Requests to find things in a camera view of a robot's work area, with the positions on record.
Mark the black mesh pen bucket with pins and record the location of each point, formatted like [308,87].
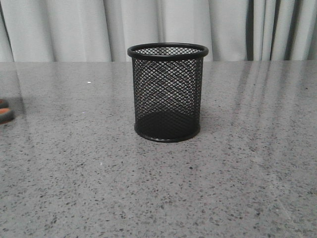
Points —
[167,83]

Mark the grey pleated curtain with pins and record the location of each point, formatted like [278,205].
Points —
[103,30]

